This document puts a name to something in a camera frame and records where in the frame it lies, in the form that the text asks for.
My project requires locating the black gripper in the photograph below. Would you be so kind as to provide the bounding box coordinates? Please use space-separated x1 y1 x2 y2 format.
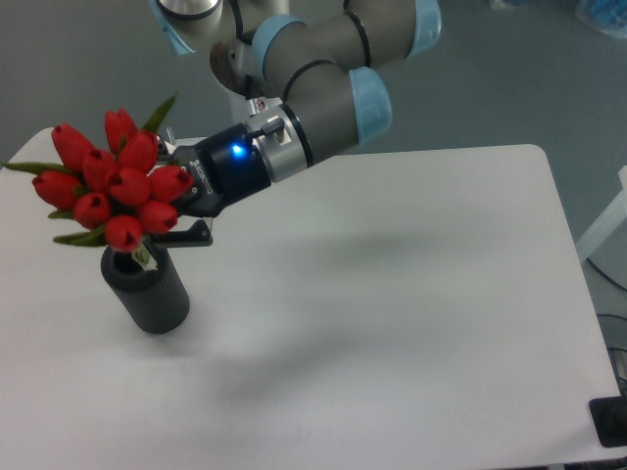
150 123 270 247

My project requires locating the red tulip bouquet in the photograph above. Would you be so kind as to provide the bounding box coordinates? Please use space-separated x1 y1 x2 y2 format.
1 96 193 271

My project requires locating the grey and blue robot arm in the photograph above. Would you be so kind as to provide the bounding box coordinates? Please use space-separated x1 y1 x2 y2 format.
150 1 441 248

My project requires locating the black ribbed cylindrical vase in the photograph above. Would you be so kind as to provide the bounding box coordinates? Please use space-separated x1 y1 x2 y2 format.
101 242 190 334

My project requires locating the white rounded chair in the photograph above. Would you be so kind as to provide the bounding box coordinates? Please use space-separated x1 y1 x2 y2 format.
1 127 61 164

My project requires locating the white furniture at right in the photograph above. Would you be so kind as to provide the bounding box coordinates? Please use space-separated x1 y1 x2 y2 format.
575 166 626 263

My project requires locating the blue plastic bag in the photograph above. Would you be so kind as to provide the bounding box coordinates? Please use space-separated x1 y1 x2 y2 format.
576 0 626 39

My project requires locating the black device at table edge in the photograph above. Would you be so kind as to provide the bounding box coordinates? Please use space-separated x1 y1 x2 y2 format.
589 397 626 448

